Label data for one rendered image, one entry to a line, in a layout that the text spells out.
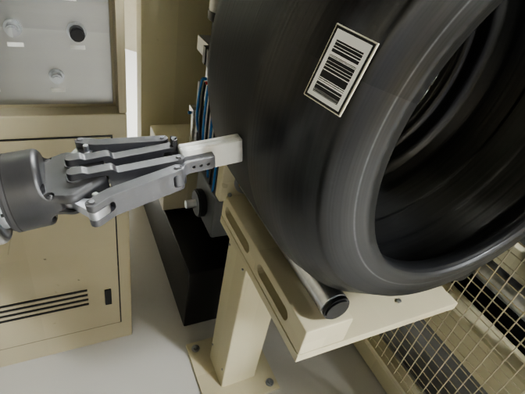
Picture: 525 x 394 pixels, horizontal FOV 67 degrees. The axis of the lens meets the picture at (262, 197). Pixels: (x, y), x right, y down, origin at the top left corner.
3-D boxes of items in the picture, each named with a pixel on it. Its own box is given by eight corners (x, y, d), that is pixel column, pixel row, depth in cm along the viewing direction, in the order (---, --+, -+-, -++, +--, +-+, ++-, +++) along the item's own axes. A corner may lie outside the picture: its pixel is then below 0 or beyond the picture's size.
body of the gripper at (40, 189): (-17, 189, 32) (105, 166, 35) (-10, 137, 38) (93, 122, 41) (16, 254, 36) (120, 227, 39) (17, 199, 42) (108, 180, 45)
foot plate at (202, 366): (185, 345, 149) (186, 342, 148) (250, 327, 160) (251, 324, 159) (208, 415, 130) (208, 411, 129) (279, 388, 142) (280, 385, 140)
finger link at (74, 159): (74, 195, 40) (73, 187, 41) (181, 170, 45) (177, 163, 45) (64, 162, 38) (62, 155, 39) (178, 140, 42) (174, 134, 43)
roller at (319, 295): (241, 169, 81) (260, 171, 83) (233, 187, 83) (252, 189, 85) (333, 301, 56) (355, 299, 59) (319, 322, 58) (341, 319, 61)
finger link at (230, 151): (179, 148, 42) (180, 151, 41) (241, 135, 44) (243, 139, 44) (181, 170, 44) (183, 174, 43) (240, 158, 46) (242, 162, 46)
